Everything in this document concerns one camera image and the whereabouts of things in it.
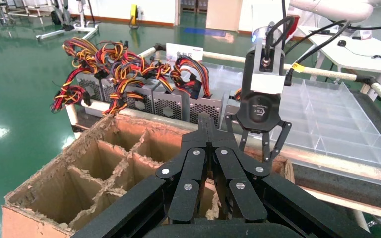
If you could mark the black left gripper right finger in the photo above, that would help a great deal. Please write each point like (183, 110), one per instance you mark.
(233, 177)

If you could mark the black wheeled machine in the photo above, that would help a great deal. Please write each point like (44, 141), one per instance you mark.
(57, 16)

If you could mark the yellow black device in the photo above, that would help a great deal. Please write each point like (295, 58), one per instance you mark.
(134, 11)

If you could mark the white sign card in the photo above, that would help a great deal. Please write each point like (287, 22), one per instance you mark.
(184, 51)

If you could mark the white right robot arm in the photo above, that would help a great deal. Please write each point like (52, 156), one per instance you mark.
(335, 8)

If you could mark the brown cardboard box with dividers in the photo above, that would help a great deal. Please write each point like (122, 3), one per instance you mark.
(88, 164)

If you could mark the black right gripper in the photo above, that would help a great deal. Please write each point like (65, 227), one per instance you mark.
(259, 111)

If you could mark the red cabinet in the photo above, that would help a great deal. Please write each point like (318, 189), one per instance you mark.
(296, 26)

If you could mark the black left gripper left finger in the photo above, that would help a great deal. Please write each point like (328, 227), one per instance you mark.
(187, 174)

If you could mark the white table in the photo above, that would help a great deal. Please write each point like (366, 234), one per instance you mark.
(358, 54)

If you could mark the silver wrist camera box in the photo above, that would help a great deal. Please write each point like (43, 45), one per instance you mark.
(266, 83)

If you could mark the clear acrylic divided tray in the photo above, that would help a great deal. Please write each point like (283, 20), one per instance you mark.
(335, 115)

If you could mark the white metal floor stand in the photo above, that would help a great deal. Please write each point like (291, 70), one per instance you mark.
(78, 30)

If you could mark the small white box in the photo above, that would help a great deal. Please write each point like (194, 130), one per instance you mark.
(363, 34)

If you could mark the dark stacked crates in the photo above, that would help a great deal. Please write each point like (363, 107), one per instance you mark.
(193, 5)

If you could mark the black computer mouse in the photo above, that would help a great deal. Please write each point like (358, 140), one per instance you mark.
(341, 43)

